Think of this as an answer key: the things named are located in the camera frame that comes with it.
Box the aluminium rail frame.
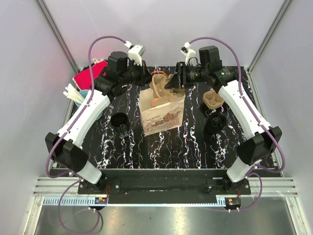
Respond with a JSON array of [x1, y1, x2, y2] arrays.
[[24, 0, 313, 235]]

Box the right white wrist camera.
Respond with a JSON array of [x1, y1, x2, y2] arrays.
[[180, 42, 196, 65]]

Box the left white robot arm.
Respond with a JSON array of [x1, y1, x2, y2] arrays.
[[45, 47, 152, 194]]

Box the black cup stack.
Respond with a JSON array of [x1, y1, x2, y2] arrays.
[[110, 113, 130, 137], [204, 113, 226, 134]]

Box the red napkin stack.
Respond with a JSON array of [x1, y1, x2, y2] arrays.
[[72, 60, 107, 90]]

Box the black cup stack left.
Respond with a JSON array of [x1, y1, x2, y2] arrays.
[[110, 113, 130, 137]]

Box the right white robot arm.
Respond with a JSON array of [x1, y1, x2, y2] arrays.
[[165, 42, 282, 194]]

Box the purple cable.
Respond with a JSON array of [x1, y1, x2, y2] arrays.
[[185, 36, 287, 212], [45, 35, 134, 233]]

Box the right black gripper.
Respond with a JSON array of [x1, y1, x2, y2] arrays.
[[164, 62, 208, 90]]

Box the white stirrer sticks bundle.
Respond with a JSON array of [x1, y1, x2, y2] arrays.
[[63, 84, 85, 104]]

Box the light blue cup holder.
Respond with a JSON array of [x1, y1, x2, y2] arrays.
[[74, 89, 102, 120]]

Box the cream bear paper bag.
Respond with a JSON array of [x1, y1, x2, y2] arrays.
[[139, 87, 185, 136]]

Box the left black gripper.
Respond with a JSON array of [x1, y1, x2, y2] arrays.
[[119, 59, 155, 87]]

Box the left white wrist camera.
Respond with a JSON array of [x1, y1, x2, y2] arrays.
[[124, 41, 146, 66]]

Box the brown pulp cup carrier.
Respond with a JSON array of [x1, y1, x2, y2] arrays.
[[149, 74, 185, 100]]

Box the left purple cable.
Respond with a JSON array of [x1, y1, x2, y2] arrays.
[[45, 35, 134, 233]]

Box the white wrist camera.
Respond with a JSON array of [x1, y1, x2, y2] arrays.
[[124, 41, 146, 66], [180, 42, 196, 65]]

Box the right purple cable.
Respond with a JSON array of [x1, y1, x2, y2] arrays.
[[185, 36, 287, 212]]

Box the black cup stack right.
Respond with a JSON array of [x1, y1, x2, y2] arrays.
[[204, 113, 226, 134]]

